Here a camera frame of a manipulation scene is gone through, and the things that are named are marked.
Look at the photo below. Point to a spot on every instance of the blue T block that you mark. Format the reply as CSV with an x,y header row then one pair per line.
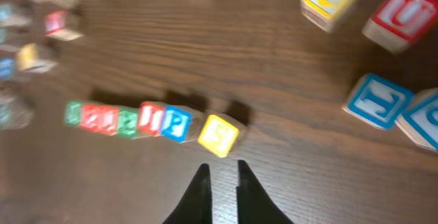
x,y
377,101

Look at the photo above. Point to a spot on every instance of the blue L block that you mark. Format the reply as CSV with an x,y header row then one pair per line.
x,y
7,68

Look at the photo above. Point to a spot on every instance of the red A block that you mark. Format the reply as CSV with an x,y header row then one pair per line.
x,y
63,25

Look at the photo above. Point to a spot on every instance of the green N block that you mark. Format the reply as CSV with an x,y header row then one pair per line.
x,y
72,113

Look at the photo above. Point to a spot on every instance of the blue S block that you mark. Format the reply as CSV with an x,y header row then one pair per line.
x,y
419,120

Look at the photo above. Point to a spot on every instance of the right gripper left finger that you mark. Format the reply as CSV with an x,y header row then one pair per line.
x,y
195,206

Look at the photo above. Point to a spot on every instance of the red E block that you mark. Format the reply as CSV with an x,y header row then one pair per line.
x,y
89,117

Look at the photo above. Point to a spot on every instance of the red I block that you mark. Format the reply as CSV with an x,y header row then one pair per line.
x,y
150,118

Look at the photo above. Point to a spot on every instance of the blue P block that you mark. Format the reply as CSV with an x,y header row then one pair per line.
x,y
181,123

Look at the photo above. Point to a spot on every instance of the green R block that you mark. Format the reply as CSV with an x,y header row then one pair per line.
x,y
127,126

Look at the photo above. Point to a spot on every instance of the green 4 block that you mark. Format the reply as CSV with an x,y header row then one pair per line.
x,y
16,112

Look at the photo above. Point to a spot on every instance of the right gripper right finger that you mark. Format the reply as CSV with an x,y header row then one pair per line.
x,y
254,206

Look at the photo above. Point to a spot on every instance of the red u block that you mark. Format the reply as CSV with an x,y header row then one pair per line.
x,y
398,24
108,119

